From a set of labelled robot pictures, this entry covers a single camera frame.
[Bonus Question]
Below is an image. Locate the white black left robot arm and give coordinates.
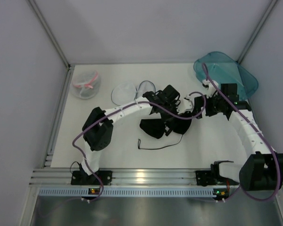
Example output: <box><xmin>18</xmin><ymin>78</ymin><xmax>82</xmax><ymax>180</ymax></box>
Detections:
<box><xmin>80</xmin><ymin>85</ymin><xmax>193</xmax><ymax>176</ymax></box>

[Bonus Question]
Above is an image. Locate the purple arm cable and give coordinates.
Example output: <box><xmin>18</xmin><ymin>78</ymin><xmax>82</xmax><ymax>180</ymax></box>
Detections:
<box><xmin>72</xmin><ymin>92</ymin><xmax>208</xmax><ymax>202</ymax></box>
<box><xmin>201</xmin><ymin>62</ymin><xmax>283</xmax><ymax>202</ymax></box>

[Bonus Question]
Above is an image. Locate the left aluminium corner post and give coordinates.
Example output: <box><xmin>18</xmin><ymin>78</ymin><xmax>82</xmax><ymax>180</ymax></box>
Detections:
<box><xmin>26</xmin><ymin>0</ymin><xmax>70</xmax><ymax>69</ymax></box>

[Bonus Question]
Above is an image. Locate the aluminium front rail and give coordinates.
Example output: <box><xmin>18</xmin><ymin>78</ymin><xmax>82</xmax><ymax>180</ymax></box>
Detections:
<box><xmin>28</xmin><ymin>167</ymin><xmax>283</xmax><ymax>188</ymax></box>

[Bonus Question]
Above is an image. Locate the blue-trimmed white mesh laundry bag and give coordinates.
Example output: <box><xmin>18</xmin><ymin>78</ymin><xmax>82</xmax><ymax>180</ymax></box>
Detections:
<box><xmin>111</xmin><ymin>80</ymin><xmax>156</xmax><ymax>106</ymax></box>

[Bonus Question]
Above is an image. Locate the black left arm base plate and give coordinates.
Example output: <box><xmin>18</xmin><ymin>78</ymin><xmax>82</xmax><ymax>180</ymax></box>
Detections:
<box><xmin>70</xmin><ymin>170</ymin><xmax>113</xmax><ymax>186</ymax></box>

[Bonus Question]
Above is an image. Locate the aluminium corner post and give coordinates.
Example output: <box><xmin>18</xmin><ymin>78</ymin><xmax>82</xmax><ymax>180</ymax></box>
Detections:
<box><xmin>26</xmin><ymin>0</ymin><xmax>70</xmax><ymax>69</ymax></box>
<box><xmin>236</xmin><ymin>0</ymin><xmax>280</xmax><ymax>64</ymax></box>

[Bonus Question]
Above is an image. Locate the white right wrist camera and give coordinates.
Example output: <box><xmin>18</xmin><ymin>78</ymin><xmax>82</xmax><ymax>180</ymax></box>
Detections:
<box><xmin>202</xmin><ymin>80</ymin><xmax>219</xmax><ymax>98</ymax></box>

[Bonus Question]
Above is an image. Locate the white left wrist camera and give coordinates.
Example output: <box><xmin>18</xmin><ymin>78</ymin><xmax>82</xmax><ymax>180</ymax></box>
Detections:
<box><xmin>177</xmin><ymin>95</ymin><xmax>194</xmax><ymax>114</ymax></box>

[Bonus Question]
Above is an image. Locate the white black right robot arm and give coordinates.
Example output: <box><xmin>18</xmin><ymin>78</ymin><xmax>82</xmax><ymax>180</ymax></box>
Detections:
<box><xmin>193</xmin><ymin>80</ymin><xmax>283</xmax><ymax>191</ymax></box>

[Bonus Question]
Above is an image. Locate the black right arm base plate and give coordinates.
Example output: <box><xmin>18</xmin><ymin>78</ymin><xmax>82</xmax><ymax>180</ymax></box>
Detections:
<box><xmin>195</xmin><ymin>170</ymin><xmax>239</xmax><ymax>186</ymax></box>

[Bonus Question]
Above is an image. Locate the black bra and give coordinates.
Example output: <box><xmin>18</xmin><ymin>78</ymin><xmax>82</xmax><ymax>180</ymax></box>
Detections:
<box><xmin>139</xmin><ymin>117</ymin><xmax>191</xmax><ymax>139</ymax></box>

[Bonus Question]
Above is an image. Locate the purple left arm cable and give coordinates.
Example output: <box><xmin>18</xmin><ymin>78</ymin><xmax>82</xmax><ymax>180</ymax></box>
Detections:
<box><xmin>72</xmin><ymin>92</ymin><xmax>208</xmax><ymax>202</ymax></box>

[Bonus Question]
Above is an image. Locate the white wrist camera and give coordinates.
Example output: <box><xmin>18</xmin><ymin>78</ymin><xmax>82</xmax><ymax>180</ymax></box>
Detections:
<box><xmin>177</xmin><ymin>95</ymin><xmax>194</xmax><ymax>114</ymax></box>
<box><xmin>202</xmin><ymin>80</ymin><xmax>219</xmax><ymax>98</ymax></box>

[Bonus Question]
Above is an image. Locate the right aluminium corner post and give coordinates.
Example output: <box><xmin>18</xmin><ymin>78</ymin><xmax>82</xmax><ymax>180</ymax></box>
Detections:
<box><xmin>236</xmin><ymin>0</ymin><xmax>280</xmax><ymax>64</ymax></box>

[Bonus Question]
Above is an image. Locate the white slotted cable duct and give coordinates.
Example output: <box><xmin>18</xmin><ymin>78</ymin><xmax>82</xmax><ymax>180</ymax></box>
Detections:
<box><xmin>39</xmin><ymin>187</ymin><xmax>228</xmax><ymax>198</ymax></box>

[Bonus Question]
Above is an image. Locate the thin black cable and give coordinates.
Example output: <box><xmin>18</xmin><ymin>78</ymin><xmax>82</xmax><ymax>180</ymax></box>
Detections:
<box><xmin>137</xmin><ymin>134</ymin><xmax>183</xmax><ymax>150</ymax></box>

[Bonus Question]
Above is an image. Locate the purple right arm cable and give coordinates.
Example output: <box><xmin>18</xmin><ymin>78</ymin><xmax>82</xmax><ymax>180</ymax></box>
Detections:
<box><xmin>201</xmin><ymin>62</ymin><xmax>283</xmax><ymax>202</ymax></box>

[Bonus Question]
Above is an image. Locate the teal plastic tray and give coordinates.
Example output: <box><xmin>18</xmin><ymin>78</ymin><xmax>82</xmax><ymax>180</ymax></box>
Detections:
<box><xmin>193</xmin><ymin>51</ymin><xmax>258</xmax><ymax>100</ymax></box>

